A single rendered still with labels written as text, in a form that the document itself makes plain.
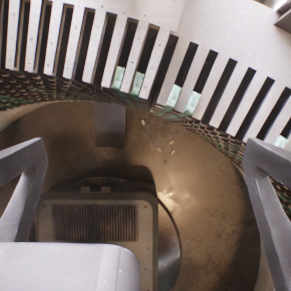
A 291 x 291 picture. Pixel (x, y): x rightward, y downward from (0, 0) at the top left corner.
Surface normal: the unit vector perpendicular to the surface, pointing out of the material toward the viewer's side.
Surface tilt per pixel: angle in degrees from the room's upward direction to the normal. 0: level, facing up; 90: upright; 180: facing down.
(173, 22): 0
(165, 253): 0
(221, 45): 0
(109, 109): 24
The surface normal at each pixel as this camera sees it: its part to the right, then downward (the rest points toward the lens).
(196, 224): -0.02, 0.09
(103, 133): -0.04, 0.49
